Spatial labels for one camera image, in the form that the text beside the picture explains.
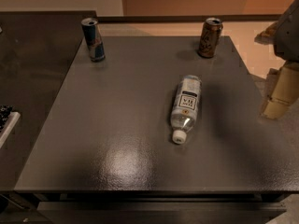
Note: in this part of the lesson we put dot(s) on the blue redbull can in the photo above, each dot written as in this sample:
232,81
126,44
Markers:
93,39

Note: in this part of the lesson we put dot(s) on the brown soda can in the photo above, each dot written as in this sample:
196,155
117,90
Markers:
210,37

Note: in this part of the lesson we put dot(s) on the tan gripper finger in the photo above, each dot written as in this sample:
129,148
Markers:
281,90

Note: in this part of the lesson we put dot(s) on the clear plastic water bottle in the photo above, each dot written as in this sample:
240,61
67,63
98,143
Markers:
185,108

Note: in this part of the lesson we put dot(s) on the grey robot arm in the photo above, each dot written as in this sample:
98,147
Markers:
286,37

